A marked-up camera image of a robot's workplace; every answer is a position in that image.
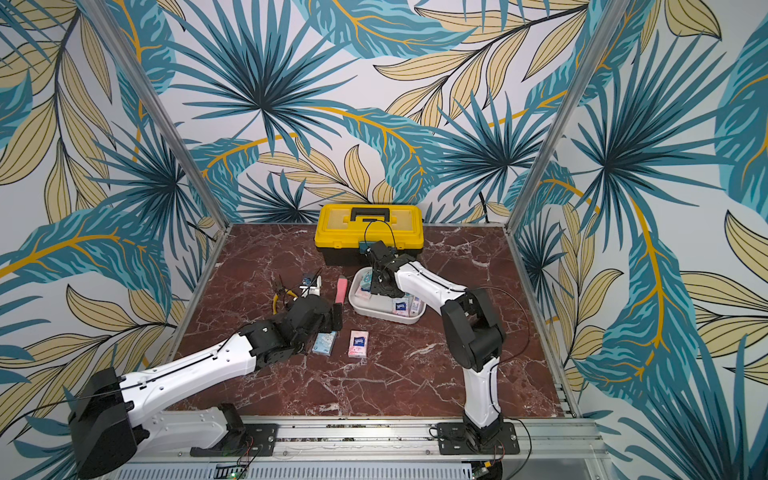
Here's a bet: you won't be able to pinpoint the light blue cartoon tissue pack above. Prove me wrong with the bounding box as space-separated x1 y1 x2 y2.
311 331 338 356

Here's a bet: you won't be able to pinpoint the pink tempo tissue pack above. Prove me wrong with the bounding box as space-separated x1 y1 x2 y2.
348 330 369 359

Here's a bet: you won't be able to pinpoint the white plastic storage box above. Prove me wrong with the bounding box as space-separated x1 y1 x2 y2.
348 267 427 325

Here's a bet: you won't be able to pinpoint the blue white tissue pack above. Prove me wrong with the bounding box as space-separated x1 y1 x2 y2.
392 297 411 317

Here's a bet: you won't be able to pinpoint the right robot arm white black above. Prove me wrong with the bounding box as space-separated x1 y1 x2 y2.
365 241 506 450

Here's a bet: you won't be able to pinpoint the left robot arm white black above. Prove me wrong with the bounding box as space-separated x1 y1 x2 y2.
68 295 343 479

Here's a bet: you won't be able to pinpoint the pink utility knife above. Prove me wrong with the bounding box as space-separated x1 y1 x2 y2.
335 276 349 304

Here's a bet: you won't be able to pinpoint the yellow black toolbox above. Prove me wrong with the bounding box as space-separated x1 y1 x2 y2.
315 204 425 267

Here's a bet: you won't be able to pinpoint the yellow handled pliers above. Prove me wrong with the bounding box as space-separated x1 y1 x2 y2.
272 287 298 315

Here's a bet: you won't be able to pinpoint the aluminium front rail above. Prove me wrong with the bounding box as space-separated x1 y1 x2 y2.
104 417 618 479

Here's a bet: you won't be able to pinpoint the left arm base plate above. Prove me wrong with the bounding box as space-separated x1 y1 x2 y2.
190 423 279 458

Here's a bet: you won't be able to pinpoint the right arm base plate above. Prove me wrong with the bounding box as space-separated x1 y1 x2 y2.
429 422 521 456

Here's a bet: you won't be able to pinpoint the right aluminium frame post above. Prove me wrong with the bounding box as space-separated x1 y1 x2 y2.
505 0 629 237

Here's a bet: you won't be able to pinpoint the aluminium frame post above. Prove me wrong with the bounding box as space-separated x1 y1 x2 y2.
505 0 629 237
81 0 230 231

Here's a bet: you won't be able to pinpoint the left aluminium frame post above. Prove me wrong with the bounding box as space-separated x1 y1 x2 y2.
81 0 230 231

